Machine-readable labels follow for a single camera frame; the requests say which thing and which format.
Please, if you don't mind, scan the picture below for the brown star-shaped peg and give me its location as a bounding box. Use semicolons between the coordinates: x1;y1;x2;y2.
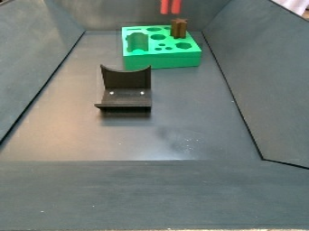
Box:
170;18;188;39

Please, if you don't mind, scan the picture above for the black curved holder stand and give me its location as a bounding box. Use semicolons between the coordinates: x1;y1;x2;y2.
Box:
94;65;153;110

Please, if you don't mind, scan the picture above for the green shape-sorting board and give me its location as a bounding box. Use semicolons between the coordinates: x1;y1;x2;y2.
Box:
122;25;203;70

